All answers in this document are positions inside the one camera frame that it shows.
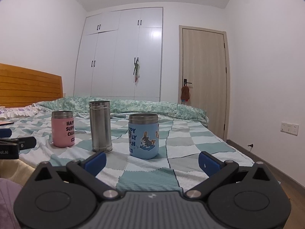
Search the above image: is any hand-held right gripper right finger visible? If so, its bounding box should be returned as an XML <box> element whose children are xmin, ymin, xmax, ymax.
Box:
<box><xmin>186</xmin><ymin>151</ymin><xmax>282</xmax><ymax>199</ymax></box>

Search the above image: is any pink printed cup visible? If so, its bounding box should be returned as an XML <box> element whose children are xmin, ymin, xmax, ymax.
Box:
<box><xmin>51</xmin><ymin>111</ymin><xmax>75</xmax><ymax>148</ymax></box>

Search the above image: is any green hanging ornament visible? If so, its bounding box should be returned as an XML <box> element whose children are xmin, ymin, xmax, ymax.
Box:
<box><xmin>133</xmin><ymin>61</ymin><xmax>141</xmax><ymax>83</ymax></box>

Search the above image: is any blue cartoon printed cup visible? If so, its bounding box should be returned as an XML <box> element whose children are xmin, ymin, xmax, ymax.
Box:
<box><xmin>128</xmin><ymin>113</ymin><xmax>160</xmax><ymax>160</ymax></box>

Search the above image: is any purple floral pillow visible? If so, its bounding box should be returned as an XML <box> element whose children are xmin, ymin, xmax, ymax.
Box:
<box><xmin>0</xmin><ymin>105</ymin><xmax>40</xmax><ymax>120</ymax></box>

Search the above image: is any wooden bed headboard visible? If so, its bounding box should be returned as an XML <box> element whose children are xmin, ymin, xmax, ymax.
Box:
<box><xmin>0</xmin><ymin>63</ymin><xmax>64</xmax><ymax>108</ymax></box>

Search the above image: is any brown hanging cloth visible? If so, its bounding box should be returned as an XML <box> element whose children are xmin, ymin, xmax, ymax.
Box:
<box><xmin>181</xmin><ymin>85</ymin><xmax>191</xmax><ymax>102</ymax></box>

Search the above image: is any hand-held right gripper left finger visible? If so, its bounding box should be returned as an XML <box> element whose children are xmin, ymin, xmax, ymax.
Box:
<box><xmin>24</xmin><ymin>151</ymin><xmax>120</xmax><ymax>199</ymax></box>

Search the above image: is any white wall outlet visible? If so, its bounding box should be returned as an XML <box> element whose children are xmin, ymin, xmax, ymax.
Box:
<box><xmin>280</xmin><ymin>122</ymin><xmax>300</xmax><ymax>135</ymax></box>

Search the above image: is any checkered green bed blanket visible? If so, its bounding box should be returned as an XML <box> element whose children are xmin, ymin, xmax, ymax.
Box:
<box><xmin>0</xmin><ymin>112</ymin><xmax>255</xmax><ymax>194</ymax></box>

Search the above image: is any beige cloth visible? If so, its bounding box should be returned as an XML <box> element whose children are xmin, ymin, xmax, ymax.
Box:
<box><xmin>0</xmin><ymin>158</ymin><xmax>37</xmax><ymax>187</ymax></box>

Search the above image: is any light wooden door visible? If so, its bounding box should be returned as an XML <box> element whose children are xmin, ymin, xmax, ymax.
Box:
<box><xmin>179</xmin><ymin>25</ymin><xmax>231</xmax><ymax>142</ymax></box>

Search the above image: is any tall stainless steel cup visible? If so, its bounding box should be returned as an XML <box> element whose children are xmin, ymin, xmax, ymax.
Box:
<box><xmin>89</xmin><ymin>101</ymin><xmax>113</xmax><ymax>153</ymax></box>

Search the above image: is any white wardrobe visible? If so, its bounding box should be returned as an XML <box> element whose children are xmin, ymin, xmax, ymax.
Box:
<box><xmin>73</xmin><ymin>7</ymin><xmax>164</xmax><ymax>102</ymax></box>

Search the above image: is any person's purple clothing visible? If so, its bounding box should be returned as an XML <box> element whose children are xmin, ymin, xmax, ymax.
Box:
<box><xmin>0</xmin><ymin>178</ymin><xmax>24</xmax><ymax>229</ymax></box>

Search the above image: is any green floral duvet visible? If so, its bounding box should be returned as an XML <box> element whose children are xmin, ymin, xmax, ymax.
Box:
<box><xmin>32</xmin><ymin>96</ymin><xmax>209</xmax><ymax>127</ymax></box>

